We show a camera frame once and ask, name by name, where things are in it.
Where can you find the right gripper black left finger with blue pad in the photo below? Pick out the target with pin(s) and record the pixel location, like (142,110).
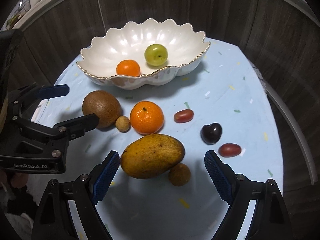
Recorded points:
(55,220)

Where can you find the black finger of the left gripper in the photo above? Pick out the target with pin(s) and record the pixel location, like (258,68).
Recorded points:
(77,127)

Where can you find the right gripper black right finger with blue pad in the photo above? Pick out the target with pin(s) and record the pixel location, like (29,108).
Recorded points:
(270,218)

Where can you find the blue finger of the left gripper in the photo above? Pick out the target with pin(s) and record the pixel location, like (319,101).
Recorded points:
(47,92)

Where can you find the brown kiwi fruit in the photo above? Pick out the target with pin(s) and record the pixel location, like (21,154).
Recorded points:
(104,105)

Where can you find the small tan longan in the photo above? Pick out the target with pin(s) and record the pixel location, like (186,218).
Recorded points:
(123,124)

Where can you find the large orange mandarin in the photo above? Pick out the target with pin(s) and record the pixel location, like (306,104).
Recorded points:
(146,118)

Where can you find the red grape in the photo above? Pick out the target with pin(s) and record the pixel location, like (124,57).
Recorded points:
(183,116)
(229,150)

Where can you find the yellow mango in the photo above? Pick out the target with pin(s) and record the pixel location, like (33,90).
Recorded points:
(151,156)

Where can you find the brown longan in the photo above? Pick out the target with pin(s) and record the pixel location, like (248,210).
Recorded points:
(179,175)

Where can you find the dark purple cherry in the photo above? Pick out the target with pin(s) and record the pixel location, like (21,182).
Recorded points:
(211,134)

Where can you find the white scalloped ceramic bowl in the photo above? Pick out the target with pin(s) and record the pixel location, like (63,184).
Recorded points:
(186,48)

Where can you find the small orange mandarin in bowl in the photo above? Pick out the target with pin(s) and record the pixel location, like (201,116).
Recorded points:
(128,68)

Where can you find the light blue patterned tablecloth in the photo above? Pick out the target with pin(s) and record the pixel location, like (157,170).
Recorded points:
(224,88)

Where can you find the green round plum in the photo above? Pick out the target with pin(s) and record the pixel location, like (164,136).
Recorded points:
(156,55)

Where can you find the dark wood cabinet fronts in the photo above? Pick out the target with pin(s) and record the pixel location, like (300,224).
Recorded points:
(280,42)

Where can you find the grey chair frame bar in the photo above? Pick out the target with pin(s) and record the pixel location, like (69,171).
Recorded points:
(296,130)

